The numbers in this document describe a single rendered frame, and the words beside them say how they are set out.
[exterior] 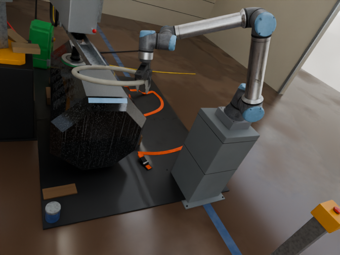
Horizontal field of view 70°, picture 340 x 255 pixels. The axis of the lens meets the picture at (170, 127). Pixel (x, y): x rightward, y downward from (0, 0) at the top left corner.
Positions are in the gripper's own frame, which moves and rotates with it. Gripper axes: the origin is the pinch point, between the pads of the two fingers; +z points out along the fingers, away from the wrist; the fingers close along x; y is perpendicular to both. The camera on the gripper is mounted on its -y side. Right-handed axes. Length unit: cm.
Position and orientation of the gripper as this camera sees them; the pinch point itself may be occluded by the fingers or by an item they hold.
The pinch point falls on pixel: (141, 91)
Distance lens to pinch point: 158.4
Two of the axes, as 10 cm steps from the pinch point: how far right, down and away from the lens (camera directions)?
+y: 2.6, -3.6, 9.0
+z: -1.2, 9.1, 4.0
